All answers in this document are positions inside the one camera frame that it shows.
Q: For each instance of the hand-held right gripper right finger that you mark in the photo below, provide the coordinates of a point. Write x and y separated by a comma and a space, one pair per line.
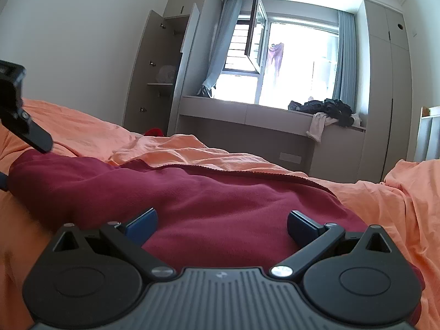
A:
301, 226

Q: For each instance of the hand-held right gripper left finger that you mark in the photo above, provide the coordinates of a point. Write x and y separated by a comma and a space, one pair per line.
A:
142, 225

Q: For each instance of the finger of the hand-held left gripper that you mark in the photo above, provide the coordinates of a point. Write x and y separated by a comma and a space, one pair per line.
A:
34, 135
3, 182

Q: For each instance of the maroon sweater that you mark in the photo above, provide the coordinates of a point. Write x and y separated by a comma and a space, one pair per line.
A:
223, 206

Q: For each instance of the pile of dark clothes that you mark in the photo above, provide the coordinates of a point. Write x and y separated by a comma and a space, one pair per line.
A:
330, 108

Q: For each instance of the red object on floor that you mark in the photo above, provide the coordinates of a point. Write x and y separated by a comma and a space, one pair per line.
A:
154, 132

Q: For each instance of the orange duvet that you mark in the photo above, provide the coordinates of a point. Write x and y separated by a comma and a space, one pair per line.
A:
395, 206

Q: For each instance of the white hanging-down garment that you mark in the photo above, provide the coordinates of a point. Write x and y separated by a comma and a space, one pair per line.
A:
318, 127

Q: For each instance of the open grey wardrobe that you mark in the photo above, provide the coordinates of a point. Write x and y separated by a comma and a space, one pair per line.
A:
137, 86

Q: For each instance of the small white cloth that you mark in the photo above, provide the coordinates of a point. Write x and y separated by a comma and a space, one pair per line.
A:
356, 119

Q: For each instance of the grey window seat cabinet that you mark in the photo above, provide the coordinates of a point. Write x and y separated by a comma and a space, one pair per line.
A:
223, 113

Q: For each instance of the tall grey wardrobe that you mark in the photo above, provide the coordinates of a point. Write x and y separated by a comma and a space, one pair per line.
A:
378, 110

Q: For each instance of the white bag in wardrobe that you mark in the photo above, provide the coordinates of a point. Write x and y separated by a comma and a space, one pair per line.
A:
166, 74

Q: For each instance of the dark curtain tieback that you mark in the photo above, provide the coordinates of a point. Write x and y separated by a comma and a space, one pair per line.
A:
205, 91

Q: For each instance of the grey padded headboard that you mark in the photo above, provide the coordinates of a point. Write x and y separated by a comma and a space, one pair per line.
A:
429, 137

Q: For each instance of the purple garment on line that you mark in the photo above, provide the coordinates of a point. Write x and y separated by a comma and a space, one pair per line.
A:
275, 58

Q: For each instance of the blue-grey curtain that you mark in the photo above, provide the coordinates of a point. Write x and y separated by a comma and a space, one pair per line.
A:
220, 48
345, 58

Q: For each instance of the window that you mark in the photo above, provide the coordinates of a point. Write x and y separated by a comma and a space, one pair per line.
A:
256, 41

